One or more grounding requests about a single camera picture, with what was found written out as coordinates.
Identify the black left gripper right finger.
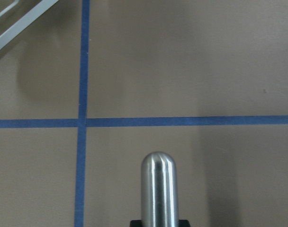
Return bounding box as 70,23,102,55
179,219,189,227

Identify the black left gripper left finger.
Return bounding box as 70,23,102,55
130,220,142,227

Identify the steel muddler with black tip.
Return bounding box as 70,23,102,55
141,151,179,227

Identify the white wire cup rack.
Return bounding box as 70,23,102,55
0,0,58,50

